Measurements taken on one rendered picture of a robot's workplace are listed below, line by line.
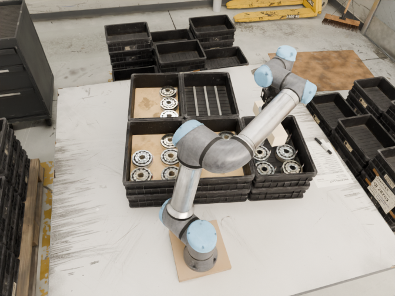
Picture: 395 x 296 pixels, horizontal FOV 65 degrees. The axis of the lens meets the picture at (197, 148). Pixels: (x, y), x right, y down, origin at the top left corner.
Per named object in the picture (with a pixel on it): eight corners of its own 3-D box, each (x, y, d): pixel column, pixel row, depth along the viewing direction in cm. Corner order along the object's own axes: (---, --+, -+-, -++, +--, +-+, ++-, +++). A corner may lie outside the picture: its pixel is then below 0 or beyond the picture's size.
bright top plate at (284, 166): (305, 175, 152) (306, 174, 152) (287, 178, 150) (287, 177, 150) (297, 159, 158) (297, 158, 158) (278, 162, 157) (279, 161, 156)
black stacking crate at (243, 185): (250, 191, 150) (254, 178, 142) (190, 194, 148) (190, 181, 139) (237, 131, 176) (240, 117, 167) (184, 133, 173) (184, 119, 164)
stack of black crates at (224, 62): (234, 74, 320) (238, 45, 294) (244, 93, 301) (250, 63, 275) (196, 80, 312) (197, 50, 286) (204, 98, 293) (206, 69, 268)
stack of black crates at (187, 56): (196, 79, 312) (198, 39, 278) (204, 98, 294) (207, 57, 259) (157, 84, 305) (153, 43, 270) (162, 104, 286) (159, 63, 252)
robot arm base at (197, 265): (222, 265, 135) (224, 257, 127) (189, 277, 131) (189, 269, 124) (210, 234, 144) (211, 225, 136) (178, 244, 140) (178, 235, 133)
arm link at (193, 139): (178, 246, 127) (206, 147, 93) (154, 223, 134) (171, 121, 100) (197, 230, 135) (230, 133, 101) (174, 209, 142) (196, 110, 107)
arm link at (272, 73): (279, 78, 107) (296, 66, 112) (253, 65, 112) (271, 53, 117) (274, 96, 113) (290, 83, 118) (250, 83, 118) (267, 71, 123)
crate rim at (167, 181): (189, 184, 140) (190, 180, 138) (122, 187, 138) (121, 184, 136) (184, 121, 166) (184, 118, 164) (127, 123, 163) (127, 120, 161)
